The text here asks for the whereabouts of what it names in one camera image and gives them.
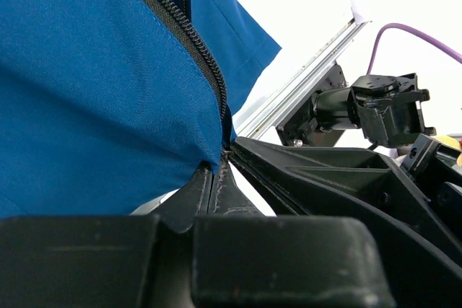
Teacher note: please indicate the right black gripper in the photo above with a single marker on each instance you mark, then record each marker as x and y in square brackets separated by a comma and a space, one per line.
[416, 223]

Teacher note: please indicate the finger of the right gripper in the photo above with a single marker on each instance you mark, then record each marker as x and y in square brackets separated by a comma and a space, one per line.
[324, 165]

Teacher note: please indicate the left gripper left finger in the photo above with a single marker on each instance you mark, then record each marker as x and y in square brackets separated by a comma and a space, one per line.
[103, 261]

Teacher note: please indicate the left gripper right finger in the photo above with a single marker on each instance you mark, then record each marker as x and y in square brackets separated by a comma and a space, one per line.
[286, 261]

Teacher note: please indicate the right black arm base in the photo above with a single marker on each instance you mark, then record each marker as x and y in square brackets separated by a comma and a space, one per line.
[387, 109]

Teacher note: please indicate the blue jacket with black lining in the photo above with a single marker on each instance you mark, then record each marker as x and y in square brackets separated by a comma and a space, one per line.
[107, 105]

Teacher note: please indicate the colourful patterned cloth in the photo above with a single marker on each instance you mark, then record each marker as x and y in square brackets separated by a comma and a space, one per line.
[452, 143]

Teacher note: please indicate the aluminium table frame rail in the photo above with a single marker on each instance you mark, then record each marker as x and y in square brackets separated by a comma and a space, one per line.
[283, 84]

